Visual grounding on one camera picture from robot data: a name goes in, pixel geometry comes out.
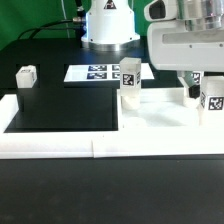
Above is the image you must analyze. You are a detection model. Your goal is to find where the black cable connector upright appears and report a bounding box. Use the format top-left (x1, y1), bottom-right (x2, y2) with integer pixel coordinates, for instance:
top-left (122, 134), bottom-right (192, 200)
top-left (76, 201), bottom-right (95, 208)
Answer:
top-left (75, 0), bottom-right (85, 19)

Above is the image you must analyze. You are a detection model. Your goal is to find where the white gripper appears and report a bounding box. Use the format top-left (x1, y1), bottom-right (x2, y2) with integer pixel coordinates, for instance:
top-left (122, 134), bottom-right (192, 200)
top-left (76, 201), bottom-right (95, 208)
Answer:
top-left (144, 0), bottom-right (224, 99)

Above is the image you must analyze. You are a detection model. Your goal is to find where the white square table top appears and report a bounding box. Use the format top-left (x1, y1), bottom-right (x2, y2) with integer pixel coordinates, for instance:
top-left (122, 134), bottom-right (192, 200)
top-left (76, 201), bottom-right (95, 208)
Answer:
top-left (116, 87), bottom-right (224, 133)

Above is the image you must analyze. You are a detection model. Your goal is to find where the white U-shaped obstacle fence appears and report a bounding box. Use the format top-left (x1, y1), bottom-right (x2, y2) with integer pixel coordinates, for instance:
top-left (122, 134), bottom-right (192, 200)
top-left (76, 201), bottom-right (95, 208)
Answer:
top-left (0, 94), bottom-right (224, 159)

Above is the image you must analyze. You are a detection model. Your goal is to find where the thin white cable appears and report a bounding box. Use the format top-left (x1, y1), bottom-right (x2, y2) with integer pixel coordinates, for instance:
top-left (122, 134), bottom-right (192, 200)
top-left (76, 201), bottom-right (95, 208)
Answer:
top-left (59, 0), bottom-right (71, 39)

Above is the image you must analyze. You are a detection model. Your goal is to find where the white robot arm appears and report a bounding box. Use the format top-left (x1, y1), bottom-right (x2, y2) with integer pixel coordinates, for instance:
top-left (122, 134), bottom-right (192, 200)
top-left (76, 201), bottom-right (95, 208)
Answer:
top-left (81, 0), bottom-right (224, 72)

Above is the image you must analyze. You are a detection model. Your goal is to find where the black cable thick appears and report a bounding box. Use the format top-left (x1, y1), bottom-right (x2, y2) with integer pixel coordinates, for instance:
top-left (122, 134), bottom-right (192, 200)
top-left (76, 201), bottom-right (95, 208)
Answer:
top-left (17, 17), bottom-right (86, 40)

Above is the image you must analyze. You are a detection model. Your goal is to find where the white sheet with fiducial markers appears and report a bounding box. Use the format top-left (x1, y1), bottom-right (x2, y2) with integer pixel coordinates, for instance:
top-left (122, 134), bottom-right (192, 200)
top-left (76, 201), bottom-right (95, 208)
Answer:
top-left (64, 63), bottom-right (154, 85)

